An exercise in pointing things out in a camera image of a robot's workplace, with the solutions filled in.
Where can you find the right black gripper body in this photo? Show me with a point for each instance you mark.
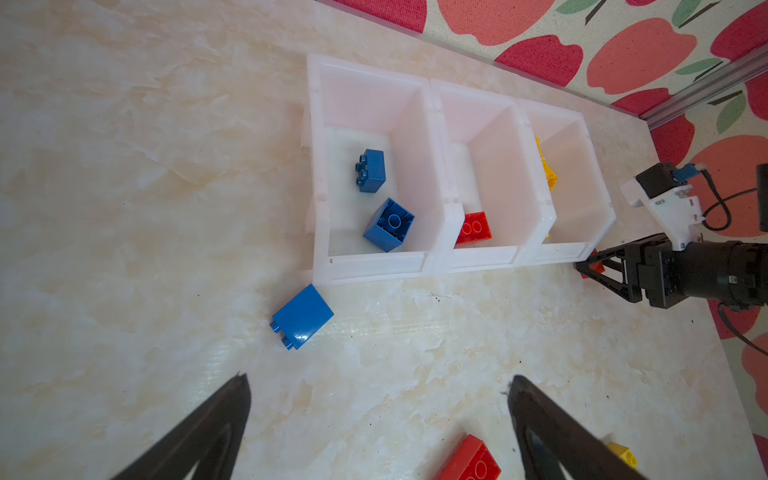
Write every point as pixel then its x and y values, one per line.
pixel 733 272

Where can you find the yellow lego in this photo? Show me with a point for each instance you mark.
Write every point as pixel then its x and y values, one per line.
pixel 551 176
pixel 624 453

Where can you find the white three-compartment plastic bin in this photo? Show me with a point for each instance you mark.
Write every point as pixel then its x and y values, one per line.
pixel 449 150

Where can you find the blue lego cube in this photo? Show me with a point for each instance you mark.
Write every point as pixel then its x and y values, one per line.
pixel 301 317

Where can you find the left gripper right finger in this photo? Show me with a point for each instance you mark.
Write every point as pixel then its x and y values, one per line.
pixel 552 444

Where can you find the small dark blue lego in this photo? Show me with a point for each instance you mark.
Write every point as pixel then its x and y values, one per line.
pixel 389 226

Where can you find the small red lego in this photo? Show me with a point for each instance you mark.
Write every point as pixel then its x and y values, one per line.
pixel 597 267

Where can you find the right aluminium corner post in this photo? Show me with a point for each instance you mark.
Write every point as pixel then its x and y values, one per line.
pixel 708 88

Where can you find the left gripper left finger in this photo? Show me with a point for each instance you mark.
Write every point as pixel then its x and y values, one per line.
pixel 205 444

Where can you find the red long lego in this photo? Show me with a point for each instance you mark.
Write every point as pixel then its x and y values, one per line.
pixel 475 229
pixel 471 460

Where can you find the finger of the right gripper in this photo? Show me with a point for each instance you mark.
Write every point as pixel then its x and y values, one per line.
pixel 621 270

